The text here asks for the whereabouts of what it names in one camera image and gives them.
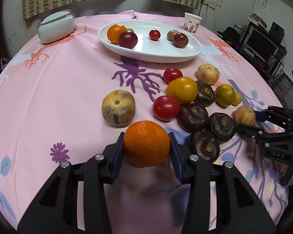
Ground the computer monitor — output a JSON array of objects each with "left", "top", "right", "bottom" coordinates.
[{"left": 242, "top": 26, "right": 278, "bottom": 62}]

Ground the green yellow citrus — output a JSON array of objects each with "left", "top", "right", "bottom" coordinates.
[{"left": 215, "top": 83, "right": 236, "bottom": 107}]

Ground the white oval plate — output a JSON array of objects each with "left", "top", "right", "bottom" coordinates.
[{"left": 97, "top": 20, "right": 203, "bottom": 63}]

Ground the floral paper cup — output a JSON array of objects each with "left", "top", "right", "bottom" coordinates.
[{"left": 183, "top": 12, "right": 202, "bottom": 33}]

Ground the pink patterned tablecloth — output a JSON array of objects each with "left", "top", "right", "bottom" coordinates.
[{"left": 0, "top": 11, "right": 288, "bottom": 233}]

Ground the dark water chestnut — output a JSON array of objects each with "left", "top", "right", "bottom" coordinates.
[
  {"left": 177, "top": 103, "right": 209, "bottom": 133},
  {"left": 207, "top": 113, "right": 237, "bottom": 144},
  {"left": 189, "top": 131, "right": 220, "bottom": 163},
  {"left": 194, "top": 80, "right": 215, "bottom": 107}
]

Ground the white lidded ceramic jar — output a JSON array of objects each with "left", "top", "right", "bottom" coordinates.
[{"left": 38, "top": 11, "right": 75, "bottom": 44}]

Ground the large dark red plum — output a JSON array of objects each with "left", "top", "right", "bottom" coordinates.
[{"left": 118, "top": 31, "right": 138, "bottom": 49}]

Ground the yellow orange citrus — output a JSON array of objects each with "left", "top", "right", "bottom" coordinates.
[{"left": 166, "top": 77, "right": 198, "bottom": 104}]

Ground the brownish pepino melon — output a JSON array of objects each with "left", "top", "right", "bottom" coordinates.
[{"left": 102, "top": 90, "right": 136, "bottom": 127}]

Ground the brown pepino melon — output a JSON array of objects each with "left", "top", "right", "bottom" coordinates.
[{"left": 167, "top": 30, "right": 179, "bottom": 42}]

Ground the striped pepino melon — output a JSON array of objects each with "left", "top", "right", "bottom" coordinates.
[{"left": 234, "top": 105, "right": 256, "bottom": 126}]

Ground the orange mandarin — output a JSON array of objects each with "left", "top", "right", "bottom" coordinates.
[
  {"left": 123, "top": 121, "right": 170, "bottom": 168},
  {"left": 106, "top": 24, "right": 127, "bottom": 44}
]

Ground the red tomato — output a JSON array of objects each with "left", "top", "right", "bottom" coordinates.
[
  {"left": 149, "top": 29, "right": 161, "bottom": 41},
  {"left": 152, "top": 96, "right": 180, "bottom": 122},
  {"left": 163, "top": 67, "right": 183, "bottom": 84}
]

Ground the pale pepino melon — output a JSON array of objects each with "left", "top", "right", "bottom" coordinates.
[{"left": 197, "top": 63, "right": 220, "bottom": 85}]

